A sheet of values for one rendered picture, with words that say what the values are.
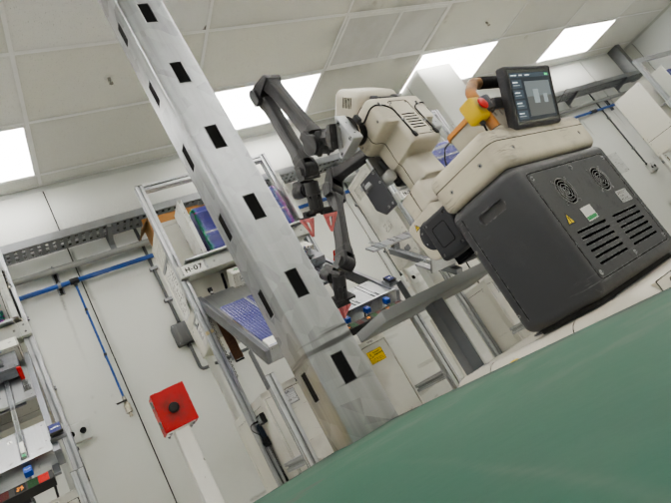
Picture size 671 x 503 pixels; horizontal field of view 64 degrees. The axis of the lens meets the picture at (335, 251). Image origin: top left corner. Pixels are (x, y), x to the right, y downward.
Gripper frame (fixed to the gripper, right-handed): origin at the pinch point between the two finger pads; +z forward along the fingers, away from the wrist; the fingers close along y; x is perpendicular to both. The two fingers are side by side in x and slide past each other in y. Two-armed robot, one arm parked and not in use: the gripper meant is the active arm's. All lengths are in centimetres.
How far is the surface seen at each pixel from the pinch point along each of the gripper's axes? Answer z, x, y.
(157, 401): 8, -13, 78
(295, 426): 24.2, 17.4, 39.2
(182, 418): 15, -6, 73
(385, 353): 37.2, -11.7, -28.3
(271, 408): 36, -13, 35
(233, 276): -4, -69, 18
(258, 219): -99, 143, 94
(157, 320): 68, -208, 32
